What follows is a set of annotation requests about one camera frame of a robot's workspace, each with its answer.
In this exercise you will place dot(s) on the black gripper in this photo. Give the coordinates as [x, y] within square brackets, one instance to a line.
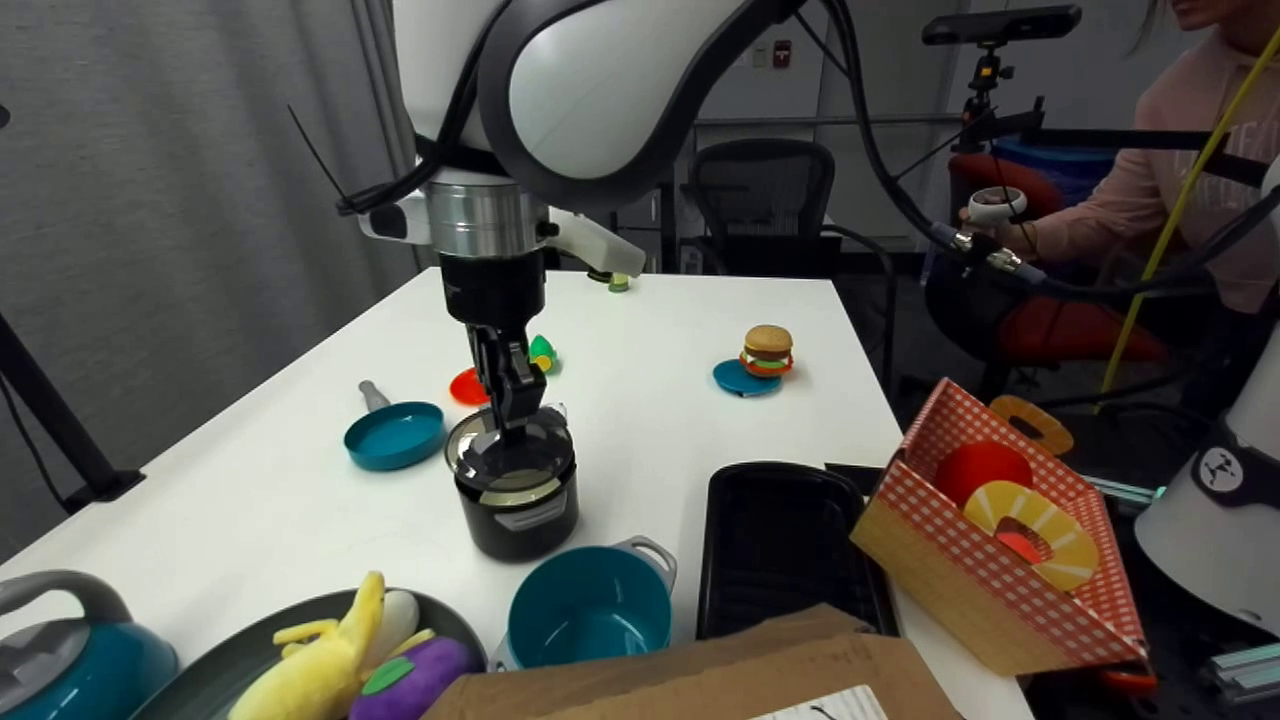
[490, 293]

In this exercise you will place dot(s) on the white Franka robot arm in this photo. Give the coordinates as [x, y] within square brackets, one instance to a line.
[603, 83]

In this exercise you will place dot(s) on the teal toy pot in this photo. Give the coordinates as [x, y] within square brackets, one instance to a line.
[584, 604]

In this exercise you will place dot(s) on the orange toy plate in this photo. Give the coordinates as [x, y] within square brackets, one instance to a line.
[467, 391]

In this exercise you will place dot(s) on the teal toy frying pan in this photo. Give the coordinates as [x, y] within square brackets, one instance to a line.
[393, 436]

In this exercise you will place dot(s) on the small green block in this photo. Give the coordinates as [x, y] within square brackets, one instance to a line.
[621, 281]

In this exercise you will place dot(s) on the white plush vegetable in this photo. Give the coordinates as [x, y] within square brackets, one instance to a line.
[400, 618]

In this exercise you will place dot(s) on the toy burger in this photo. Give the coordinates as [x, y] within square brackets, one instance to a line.
[765, 348]

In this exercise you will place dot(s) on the purple plush eggplant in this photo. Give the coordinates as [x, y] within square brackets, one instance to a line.
[422, 681]

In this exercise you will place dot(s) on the black baking tray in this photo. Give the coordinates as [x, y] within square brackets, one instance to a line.
[787, 544]

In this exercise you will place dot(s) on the black office chair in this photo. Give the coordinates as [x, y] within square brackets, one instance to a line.
[760, 187]

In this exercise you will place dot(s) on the yellow plush vegetable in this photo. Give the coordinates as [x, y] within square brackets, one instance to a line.
[314, 666]

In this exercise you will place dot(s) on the brown cardboard box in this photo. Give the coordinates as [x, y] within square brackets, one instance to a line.
[692, 672]

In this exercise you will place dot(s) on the dark plate with plush food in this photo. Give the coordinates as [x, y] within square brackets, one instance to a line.
[203, 681]

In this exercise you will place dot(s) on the black tripod stand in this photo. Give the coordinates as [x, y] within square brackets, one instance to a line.
[54, 426]

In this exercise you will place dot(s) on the red round toy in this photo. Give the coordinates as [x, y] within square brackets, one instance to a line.
[981, 471]

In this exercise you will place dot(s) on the teal toy kettle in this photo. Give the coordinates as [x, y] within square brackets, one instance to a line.
[67, 660]

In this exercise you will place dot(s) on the red checkered basket box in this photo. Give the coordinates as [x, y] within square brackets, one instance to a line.
[984, 600]

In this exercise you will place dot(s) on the red chair seat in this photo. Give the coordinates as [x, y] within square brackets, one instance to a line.
[1066, 328]

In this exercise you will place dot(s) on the person in pink sweater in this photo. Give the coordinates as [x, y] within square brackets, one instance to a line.
[1145, 145]

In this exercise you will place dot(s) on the light teal flat object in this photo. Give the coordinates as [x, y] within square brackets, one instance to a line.
[1245, 669]

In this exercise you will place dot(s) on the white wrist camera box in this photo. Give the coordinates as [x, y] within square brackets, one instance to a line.
[603, 245]

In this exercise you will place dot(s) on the black camera with mount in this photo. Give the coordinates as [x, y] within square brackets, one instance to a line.
[1001, 24]

